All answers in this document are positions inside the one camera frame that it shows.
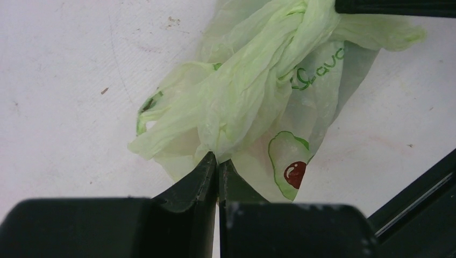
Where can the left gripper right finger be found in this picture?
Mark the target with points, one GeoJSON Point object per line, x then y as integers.
{"type": "Point", "coordinates": [250, 226]}

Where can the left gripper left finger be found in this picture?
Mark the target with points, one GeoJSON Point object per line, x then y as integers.
{"type": "Point", "coordinates": [179, 222]}

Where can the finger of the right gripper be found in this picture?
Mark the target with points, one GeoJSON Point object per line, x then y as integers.
{"type": "Point", "coordinates": [423, 8]}

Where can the green plastic bag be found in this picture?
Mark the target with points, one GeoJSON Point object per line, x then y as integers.
{"type": "Point", "coordinates": [269, 80]}

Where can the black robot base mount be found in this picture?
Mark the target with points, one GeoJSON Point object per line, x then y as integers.
{"type": "Point", "coordinates": [420, 220]}

